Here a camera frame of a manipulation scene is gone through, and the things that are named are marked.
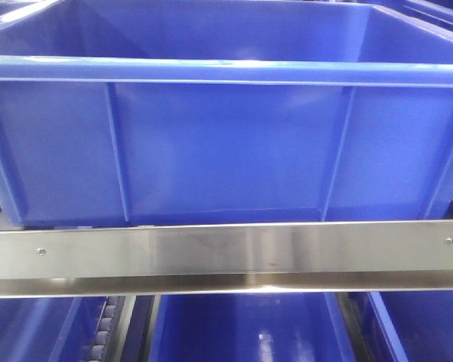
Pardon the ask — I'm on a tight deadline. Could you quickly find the blue target box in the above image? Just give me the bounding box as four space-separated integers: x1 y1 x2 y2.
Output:
0 1 453 227

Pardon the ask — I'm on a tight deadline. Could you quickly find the lower middle blue bin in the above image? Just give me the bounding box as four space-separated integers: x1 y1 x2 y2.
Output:
149 293 355 361

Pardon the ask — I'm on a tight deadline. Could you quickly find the blue bin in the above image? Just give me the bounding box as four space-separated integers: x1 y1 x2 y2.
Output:
352 291 453 361
149 293 355 361
0 296 106 361

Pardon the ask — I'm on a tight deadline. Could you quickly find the upper steel shelf beam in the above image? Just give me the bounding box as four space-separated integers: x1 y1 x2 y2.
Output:
0 219 453 298

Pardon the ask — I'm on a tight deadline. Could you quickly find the grey roller track below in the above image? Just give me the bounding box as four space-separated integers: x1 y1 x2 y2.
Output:
86 296 136 362

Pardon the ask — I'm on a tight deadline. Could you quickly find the lower left blue bin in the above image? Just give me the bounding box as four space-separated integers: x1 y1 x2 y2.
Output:
0 296 106 361

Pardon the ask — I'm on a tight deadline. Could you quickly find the lower right blue bin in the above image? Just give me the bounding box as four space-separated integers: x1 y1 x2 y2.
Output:
352 291 453 361

